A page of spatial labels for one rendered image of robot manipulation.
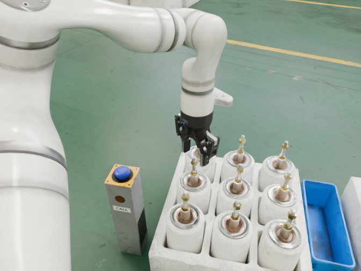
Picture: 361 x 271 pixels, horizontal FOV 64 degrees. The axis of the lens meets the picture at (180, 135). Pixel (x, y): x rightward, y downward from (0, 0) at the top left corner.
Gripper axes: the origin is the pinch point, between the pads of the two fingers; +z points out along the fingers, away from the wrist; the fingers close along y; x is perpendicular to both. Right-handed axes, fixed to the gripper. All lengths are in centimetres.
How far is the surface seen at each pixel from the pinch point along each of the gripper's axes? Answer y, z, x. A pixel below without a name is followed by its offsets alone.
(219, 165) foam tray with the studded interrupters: -5.1, 17.2, 15.7
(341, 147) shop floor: 9, 35, 81
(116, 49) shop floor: -157, 35, 59
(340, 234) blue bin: 32, 26, 30
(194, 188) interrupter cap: 2.2, 9.8, -1.7
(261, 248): 23.4, 14.9, 1.5
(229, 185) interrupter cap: 7.4, 9.9, 6.5
